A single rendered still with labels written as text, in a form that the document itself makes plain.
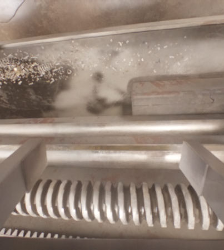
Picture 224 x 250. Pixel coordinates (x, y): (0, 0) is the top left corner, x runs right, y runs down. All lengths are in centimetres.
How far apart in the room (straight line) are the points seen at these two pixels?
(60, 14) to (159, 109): 61
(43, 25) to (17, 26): 12
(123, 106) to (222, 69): 24
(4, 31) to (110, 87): 67
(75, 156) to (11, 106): 41
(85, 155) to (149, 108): 22
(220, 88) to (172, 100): 10
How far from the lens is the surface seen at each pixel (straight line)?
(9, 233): 29
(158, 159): 21
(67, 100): 51
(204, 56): 44
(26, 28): 94
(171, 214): 18
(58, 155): 24
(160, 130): 25
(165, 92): 39
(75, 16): 84
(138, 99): 39
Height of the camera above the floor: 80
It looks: 48 degrees down
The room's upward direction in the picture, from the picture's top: 170 degrees counter-clockwise
